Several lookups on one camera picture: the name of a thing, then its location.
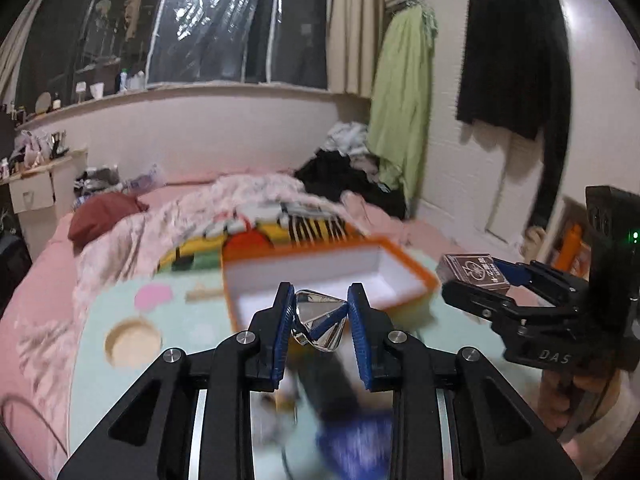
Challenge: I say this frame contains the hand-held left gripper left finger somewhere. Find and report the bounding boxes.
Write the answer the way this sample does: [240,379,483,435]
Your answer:
[57,281,297,480]

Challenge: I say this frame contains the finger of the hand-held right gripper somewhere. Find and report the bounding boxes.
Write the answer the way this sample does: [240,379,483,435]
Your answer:
[499,259,592,307]
[440,279,586,335]

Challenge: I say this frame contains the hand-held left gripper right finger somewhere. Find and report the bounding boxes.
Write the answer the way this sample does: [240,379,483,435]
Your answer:
[346,282,583,480]

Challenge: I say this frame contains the small brown card box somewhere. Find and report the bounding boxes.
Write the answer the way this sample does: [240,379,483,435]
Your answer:
[436,253,512,294]

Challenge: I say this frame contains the shiny silver metal object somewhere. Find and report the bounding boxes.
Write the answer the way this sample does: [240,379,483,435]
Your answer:
[290,288,352,354]

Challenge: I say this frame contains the orange box with white inside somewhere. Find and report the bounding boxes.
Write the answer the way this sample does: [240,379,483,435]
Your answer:
[220,236,442,334]

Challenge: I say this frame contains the mint green desktop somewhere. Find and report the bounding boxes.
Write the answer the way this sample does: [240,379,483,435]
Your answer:
[67,249,547,480]

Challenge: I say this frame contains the person's right hand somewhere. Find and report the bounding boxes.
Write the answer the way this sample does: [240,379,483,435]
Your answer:
[541,372,624,433]

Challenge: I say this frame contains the orange bottle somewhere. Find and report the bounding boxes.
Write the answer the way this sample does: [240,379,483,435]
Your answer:
[561,224,584,274]

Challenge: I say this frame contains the blue patterned object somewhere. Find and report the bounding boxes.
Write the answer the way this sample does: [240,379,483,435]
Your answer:
[316,409,397,480]

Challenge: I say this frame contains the cartoon printed blanket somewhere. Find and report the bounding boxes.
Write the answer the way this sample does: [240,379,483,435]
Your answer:
[160,202,364,274]

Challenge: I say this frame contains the pile of black clothes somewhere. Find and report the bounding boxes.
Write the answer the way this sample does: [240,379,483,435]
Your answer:
[294,149,409,221]

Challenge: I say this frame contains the pile of white clothes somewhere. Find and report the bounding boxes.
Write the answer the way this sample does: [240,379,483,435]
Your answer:
[320,121,382,162]

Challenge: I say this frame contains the clear plastic bag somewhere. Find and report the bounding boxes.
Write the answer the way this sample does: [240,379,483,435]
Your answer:
[124,164,167,192]

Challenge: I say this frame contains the light green garment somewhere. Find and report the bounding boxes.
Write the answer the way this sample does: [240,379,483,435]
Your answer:
[367,2,441,207]

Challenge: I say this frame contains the dark red pillow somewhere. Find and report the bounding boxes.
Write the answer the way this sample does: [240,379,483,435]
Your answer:
[67,192,151,252]

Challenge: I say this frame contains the black hanging sweater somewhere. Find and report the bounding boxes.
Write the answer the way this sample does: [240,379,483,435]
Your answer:
[454,0,574,232]

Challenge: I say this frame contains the grey striped clothes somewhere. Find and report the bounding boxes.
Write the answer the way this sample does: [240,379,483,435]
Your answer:
[74,166,122,197]

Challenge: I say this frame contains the pink bed sheet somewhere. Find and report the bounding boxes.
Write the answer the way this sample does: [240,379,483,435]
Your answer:
[0,180,451,480]

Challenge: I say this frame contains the white drawer cabinet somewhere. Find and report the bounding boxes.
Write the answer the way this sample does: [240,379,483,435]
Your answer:
[9,147,89,214]

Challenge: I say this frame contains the beige curtain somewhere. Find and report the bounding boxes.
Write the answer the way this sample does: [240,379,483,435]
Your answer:
[326,0,387,97]

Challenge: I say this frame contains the large dark window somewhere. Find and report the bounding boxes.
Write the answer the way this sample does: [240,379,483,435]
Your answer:
[15,0,332,107]

